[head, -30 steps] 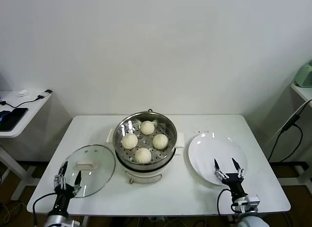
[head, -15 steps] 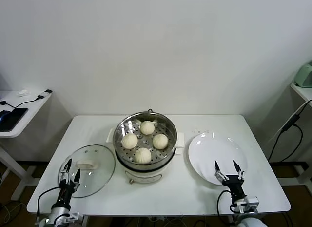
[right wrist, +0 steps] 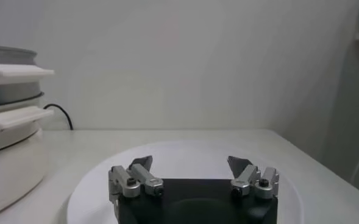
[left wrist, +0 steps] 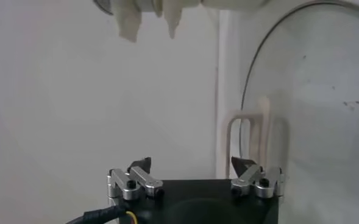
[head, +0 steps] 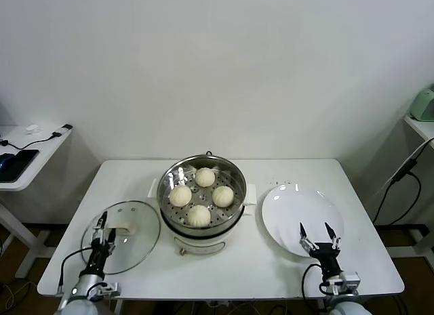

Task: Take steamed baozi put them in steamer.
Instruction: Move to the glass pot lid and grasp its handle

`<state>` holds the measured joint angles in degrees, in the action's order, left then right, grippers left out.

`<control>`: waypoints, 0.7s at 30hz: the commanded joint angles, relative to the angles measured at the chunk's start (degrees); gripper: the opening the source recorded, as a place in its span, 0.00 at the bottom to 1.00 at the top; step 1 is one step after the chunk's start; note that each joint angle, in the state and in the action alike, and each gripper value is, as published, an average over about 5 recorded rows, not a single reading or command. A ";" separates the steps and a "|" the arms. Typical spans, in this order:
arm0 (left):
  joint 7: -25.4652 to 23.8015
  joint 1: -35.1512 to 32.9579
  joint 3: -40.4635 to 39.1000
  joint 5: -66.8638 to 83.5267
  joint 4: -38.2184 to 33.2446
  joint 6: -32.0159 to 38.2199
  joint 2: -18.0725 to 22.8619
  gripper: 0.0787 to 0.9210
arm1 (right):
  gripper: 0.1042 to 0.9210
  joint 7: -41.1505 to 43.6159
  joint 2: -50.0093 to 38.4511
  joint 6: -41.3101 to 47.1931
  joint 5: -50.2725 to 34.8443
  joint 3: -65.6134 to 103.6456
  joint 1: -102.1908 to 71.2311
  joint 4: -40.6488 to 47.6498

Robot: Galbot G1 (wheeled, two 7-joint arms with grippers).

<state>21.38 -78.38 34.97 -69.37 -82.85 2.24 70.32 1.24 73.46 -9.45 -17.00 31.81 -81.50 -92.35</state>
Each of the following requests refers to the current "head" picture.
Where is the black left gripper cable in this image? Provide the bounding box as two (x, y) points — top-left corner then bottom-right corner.
(56, 247), (94, 296)

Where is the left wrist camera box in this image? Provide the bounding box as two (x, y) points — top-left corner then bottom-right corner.
(88, 281), (122, 299)

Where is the stainless steel steamer basket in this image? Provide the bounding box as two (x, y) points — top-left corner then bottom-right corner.
(148, 154), (258, 236)

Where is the blue computer mouse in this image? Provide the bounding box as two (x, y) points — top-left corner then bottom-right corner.
(0, 152), (16, 170)

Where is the white round plate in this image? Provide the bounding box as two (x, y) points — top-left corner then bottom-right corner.
(261, 183), (346, 259)

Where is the black smartphone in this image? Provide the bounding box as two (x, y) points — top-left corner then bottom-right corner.
(0, 148), (41, 183)

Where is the white side table with appliance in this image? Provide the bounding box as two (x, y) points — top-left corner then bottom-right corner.
(403, 114), (434, 150)

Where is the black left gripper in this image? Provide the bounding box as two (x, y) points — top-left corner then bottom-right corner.
(85, 211), (118, 276)

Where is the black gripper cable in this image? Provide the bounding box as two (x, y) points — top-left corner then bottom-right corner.
(56, 247), (94, 296)
(300, 263), (335, 301)

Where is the white hanging cable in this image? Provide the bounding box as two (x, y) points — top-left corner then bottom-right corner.
(372, 137), (434, 197)

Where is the glass pot lid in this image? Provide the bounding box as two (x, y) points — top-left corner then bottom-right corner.
(81, 200), (161, 274)

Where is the white electric cooker base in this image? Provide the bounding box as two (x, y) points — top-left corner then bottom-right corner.
(159, 203), (254, 257)

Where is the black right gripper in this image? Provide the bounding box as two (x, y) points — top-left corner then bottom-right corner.
(298, 222), (343, 279)

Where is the pale green appliance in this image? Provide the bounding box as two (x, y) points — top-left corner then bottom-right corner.
(408, 86), (434, 123)

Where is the white steamed baozi bun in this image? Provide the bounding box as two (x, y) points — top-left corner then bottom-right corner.
(187, 205), (212, 228)
(195, 167), (216, 188)
(169, 185), (193, 207)
(212, 185), (235, 208)

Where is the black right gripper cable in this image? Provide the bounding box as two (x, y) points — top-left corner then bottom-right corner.
(300, 263), (335, 301)

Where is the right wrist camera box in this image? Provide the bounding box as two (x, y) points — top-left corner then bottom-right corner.
(334, 271), (361, 291)

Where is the black power adapter cable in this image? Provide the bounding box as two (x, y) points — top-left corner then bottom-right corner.
(372, 158), (423, 225)

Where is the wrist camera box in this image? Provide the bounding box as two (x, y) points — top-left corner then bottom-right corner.
(334, 271), (361, 291)
(88, 281), (122, 299)

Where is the thin black usb cable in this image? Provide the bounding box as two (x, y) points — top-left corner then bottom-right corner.
(0, 133), (57, 150)

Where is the grey usb adapter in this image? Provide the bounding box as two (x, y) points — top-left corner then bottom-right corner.
(54, 123), (74, 137)

